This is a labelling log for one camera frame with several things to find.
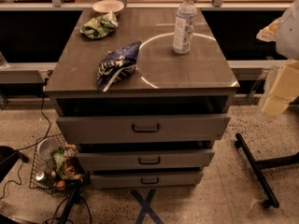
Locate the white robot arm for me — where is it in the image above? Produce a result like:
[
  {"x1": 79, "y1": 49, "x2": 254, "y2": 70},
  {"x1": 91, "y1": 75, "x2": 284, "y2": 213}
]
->
[{"x1": 256, "y1": 0, "x2": 299, "y2": 118}]

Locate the grey three-drawer cabinet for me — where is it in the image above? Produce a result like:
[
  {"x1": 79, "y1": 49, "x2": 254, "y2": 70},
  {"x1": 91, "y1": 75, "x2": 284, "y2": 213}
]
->
[{"x1": 46, "y1": 8, "x2": 239, "y2": 175}]

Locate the black chair base leg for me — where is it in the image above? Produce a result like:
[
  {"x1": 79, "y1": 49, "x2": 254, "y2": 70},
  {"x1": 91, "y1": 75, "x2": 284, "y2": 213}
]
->
[{"x1": 235, "y1": 133, "x2": 299, "y2": 209}]

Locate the clear plastic water bottle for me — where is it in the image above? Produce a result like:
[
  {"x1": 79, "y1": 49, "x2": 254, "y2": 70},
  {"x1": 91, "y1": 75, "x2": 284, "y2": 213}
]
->
[{"x1": 173, "y1": 0, "x2": 197, "y2": 54}]

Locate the blue chip bag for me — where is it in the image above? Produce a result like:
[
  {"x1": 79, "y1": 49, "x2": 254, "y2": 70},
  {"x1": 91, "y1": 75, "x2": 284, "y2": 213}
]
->
[{"x1": 97, "y1": 41, "x2": 141, "y2": 91}]

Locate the blue tape cross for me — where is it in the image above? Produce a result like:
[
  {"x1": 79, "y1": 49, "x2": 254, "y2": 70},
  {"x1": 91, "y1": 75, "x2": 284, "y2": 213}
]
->
[{"x1": 131, "y1": 189, "x2": 164, "y2": 224}]

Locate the green chip bag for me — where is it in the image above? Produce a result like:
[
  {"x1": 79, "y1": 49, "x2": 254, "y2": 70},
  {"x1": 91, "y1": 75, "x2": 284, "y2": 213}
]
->
[{"x1": 79, "y1": 10, "x2": 118, "y2": 40}]

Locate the white bowl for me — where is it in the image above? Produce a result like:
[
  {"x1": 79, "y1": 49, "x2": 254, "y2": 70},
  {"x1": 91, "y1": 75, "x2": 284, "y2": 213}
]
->
[{"x1": 93, "y1": 0, "x2": 124, "y2": 15}]

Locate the black stand leg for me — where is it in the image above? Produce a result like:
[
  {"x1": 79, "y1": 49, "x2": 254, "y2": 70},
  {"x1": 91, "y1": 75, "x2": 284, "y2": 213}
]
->
[{"x1": 58, "y1": 180, "x2": 82, "y2": 224}]

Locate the green snack bag in basket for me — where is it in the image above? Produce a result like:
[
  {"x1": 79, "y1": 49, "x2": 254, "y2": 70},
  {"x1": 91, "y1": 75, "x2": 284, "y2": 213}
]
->
[{"x1": 50, "y1": 150, "x2": 65, "y2": 176}]

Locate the clear plastic cup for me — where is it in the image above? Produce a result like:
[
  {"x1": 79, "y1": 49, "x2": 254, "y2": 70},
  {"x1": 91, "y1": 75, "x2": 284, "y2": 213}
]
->
[{"x1": 37, "y1": 138, "x2": 60, "y2": 160}]

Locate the soda can in basket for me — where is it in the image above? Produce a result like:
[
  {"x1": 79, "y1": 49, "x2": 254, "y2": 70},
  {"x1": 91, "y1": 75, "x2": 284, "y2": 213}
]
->
[{"x1": 36, "y1": 172, "x2": 51, "y2": 183}]

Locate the wire basket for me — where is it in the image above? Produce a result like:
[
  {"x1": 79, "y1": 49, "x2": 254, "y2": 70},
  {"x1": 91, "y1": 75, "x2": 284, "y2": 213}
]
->
[{"x1": 30, "y1": 134, "x2": 85, "y2": 193}]

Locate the black cable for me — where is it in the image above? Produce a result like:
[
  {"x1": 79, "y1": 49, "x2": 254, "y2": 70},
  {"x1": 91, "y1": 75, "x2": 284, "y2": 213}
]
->
[{"x1": 0, "y1": 81, "x2": 52, "y2": 200}]

